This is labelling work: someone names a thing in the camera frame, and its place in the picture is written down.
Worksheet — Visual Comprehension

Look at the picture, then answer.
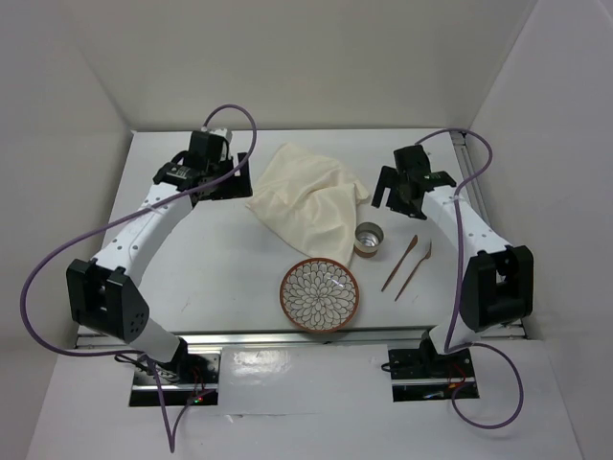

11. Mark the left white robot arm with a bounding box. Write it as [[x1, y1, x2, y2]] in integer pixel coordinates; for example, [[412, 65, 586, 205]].
[[66, 128, 252, 382]]

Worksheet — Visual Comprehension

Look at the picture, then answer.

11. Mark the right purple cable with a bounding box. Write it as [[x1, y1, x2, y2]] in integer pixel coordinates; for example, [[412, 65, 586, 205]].
[[414, 127, 525, 426]]

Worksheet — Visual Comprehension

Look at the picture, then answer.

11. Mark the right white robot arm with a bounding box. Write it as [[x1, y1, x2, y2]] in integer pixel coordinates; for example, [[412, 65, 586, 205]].
[[372, 145, 534, 377]]

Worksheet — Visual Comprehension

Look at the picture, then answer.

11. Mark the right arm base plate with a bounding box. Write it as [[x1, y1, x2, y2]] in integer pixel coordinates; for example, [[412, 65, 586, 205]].
[[380, 349, 480, 403]]

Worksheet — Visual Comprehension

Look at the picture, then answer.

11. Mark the floral patterned ceramic plate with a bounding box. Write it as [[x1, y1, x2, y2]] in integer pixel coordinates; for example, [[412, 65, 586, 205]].
[[279, 258, 360, 334]]

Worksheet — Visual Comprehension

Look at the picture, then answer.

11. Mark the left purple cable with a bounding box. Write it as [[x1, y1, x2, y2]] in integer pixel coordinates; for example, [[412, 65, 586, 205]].
[[19, 104, 258, 453]]

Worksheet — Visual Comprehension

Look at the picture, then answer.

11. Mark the brown wooden fork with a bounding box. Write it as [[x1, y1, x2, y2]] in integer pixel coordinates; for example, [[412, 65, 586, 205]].
[[394, 242, 432, 302]]

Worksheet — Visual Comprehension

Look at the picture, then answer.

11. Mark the aluminium rail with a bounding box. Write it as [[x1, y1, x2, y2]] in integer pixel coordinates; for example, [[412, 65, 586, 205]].
[[76, 323, 527, 350], [450, 132, 490, 224]]

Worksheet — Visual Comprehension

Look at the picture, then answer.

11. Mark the brown wooden knife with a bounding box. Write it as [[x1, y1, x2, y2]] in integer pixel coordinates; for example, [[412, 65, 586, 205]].
[[380, 235, 419, 292]]

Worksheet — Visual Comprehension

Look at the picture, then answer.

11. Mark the aluminium front rail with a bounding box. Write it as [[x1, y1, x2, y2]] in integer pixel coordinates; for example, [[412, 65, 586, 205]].
[[76, 323, 527, 350]]

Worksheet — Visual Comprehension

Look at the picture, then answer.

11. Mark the small metal cup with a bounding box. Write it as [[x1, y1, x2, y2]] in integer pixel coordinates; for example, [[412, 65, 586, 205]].
[[353, 222, 384, 258]]

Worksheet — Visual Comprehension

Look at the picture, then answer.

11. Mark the purple cable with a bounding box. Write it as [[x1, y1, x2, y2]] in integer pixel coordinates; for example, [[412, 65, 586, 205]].
[[414, 127, 525, 426], [19, 104, 258, 453]]

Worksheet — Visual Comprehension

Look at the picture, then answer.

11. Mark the cream cloth napkin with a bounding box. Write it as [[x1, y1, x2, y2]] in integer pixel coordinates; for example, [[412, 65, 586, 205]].
[[246, 143, 370, 265]]

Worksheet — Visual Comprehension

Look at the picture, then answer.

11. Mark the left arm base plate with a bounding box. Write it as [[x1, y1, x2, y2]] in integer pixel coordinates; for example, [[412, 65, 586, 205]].
[[122, 349, 221, 407]]

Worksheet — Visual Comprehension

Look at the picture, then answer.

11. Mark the aluminium right side rail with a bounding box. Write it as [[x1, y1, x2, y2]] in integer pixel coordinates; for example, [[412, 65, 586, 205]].
[[450, 132, 490, 224]]

